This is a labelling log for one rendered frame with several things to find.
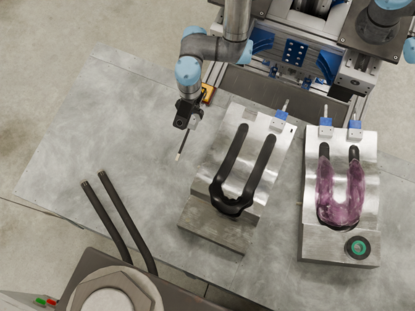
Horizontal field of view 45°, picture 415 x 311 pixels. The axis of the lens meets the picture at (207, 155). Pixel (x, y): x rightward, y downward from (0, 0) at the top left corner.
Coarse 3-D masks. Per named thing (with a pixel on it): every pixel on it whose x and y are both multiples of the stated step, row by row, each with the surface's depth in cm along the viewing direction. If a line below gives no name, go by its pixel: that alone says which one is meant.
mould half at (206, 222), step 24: (240, 120) 185; (264, 120) 185; (216, 144) 183; (288, 144) 182; (216, 168) 177; (240, 168) 179; (192, 192) 177; (240, 192) 172; (264, 192) 174; (192, 216) 178; (216, 216) 177; (240, 216) 177; (216, 240) 175; (240, 240) 175
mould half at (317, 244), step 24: (312, 144) 185; (336, 144) 185; (360, 144) 185; (312, 168) 179; (336, 168) 180; (312, 192) 176; (336, 192) 176; (312, 216) 176; (312, 240) 169; (336, 240) 169; (336, 264) 174; (360, 264) 167
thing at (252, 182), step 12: (240, 132) 185; (240, 144) 183; (264, 144) 183; (228, 156) 182; (264, 156) 182; (228, 168) 179; (264, 168) 180; (216, 180) 176; (252, 180) 177; (216, 192) 177; (252, 192) 174; (216, 204) 177; (228, 204) 176; (240, 204) 176; (252, 204) 169; (228, 216) 174
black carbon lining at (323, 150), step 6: (324, 144) 186; (324, 150) 185; (348, 150) 184; (354, 150) 185; (324, 156) 184; (348, 156) 184; (354, 156) 184; (318, 216) 176; (324, 222) 175; (330, 228) 170; (336, 228) 175; (342, 228) 175; (348, 228) 174
